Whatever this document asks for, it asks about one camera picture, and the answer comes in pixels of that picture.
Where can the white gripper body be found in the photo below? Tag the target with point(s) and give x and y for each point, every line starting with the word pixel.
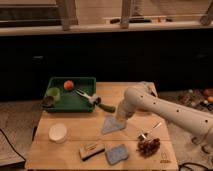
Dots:
pixel 121 115

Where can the light blue triangular towel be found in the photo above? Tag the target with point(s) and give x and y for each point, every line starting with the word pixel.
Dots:
pixel 112 124

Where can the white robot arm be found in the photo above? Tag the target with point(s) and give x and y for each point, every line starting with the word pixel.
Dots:
pixel 140 97

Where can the green plastic cup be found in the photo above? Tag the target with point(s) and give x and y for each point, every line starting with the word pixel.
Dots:
pixel 54 92

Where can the silver metal spoon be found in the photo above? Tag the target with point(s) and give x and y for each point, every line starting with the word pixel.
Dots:
pixel 144 136

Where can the bunch of dark grapes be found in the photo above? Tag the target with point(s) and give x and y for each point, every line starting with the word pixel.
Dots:
pixel 148 147

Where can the blue sponge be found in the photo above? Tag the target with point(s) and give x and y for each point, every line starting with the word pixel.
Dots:
pixel 117 154

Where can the green plastic tray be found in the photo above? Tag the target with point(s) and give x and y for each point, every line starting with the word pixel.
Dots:
pixel 70 101

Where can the wooden block brush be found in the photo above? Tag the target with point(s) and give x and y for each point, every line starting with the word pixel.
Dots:
pixel 89 150

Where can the orange ball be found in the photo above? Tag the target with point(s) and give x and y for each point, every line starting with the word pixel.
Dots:
pixel 68 85

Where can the dark small round container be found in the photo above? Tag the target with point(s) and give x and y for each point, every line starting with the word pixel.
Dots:
pixel 48 101

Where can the spice bottles rack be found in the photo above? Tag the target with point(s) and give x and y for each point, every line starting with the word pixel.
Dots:
pixel 195 99

